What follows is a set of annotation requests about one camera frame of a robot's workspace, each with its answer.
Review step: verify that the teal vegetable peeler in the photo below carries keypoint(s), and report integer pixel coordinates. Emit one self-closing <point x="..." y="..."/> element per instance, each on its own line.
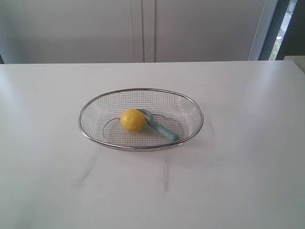
<point x="168" y="134"/>

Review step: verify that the metal wire mesh basket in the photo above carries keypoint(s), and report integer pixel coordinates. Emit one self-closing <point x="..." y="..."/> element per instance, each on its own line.
<point x="99" y="119"/>

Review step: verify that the yellow lemon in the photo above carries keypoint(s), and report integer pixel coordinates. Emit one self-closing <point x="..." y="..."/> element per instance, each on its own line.
<point x="133" y="120"/>

